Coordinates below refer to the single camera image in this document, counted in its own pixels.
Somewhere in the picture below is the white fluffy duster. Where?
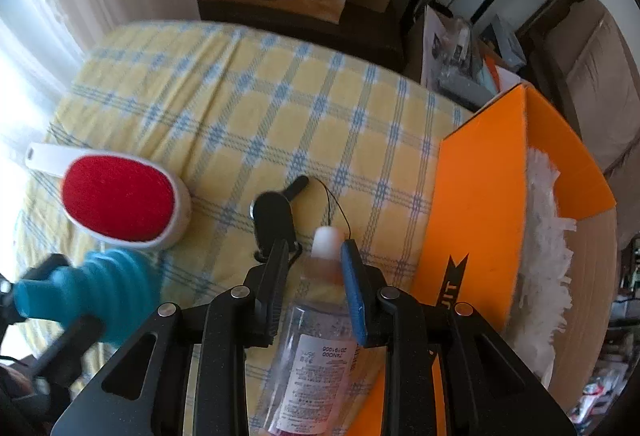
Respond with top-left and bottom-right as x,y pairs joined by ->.
503,148 -> 577,386

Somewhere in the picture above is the clear plastic bag clutter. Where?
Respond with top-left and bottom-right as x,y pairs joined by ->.
421,6 -> 476,90

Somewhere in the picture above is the brown sofa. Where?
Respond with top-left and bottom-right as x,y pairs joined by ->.
516,0 -> 639,249

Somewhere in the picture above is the red white lint brush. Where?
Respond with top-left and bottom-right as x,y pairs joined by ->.
25,143 -> 192,251

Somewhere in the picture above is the clear bottle pink cap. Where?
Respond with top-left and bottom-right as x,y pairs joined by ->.
258,226 -> 357,435

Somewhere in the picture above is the person's left hand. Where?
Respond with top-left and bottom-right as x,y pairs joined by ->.
1,364 -> 42,419

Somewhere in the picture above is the black strap gadget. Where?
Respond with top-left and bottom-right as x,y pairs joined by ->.
248,173 -> 354,265

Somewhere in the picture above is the orange cardboard box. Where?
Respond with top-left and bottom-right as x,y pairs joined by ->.
350,84 -> 617,435

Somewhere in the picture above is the yellow plaid tablecloth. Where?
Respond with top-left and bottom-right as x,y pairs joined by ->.
46,22 -> 470,308

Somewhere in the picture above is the teal collapsible funnel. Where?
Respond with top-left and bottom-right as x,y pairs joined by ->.
14,248 -> 160,346

